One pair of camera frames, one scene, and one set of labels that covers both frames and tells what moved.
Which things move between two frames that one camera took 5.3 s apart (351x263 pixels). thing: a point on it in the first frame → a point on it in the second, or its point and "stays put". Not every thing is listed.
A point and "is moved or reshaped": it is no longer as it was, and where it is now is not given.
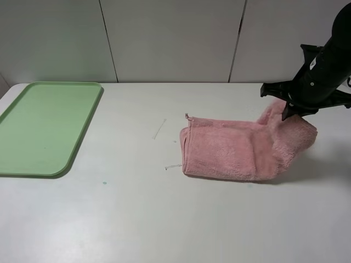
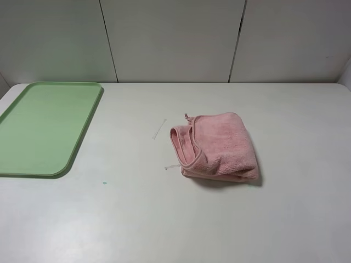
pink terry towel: x=237 y=151 is moved or reshaped
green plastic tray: x=41 y=129 stays put
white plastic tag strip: x=154 y=137 stays put
